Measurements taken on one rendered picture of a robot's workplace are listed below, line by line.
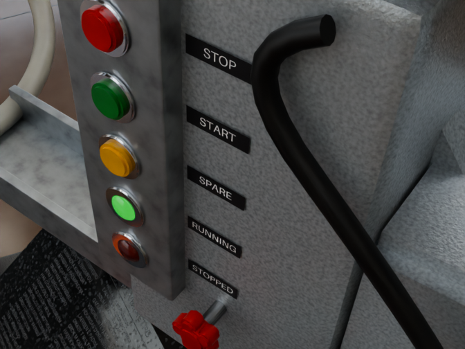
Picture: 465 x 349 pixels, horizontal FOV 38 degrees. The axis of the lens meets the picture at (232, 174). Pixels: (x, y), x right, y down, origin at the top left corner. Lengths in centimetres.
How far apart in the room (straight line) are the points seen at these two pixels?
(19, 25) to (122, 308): 211
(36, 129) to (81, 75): 50
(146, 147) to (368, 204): 15
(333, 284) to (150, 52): 18
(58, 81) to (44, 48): 171
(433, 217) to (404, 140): 8
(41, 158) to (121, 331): 31
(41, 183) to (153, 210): 41
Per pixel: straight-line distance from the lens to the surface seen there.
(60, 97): 264
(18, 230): 221
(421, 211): 43
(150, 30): 37
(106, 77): 42
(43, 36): 101
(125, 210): 49
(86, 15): 39
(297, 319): 49
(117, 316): 107
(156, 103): 40
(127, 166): 45
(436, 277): 41
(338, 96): 34
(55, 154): 90
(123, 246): 53
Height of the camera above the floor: 168
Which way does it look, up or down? 47 degrees down
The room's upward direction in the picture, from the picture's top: 3 degrees clockwise
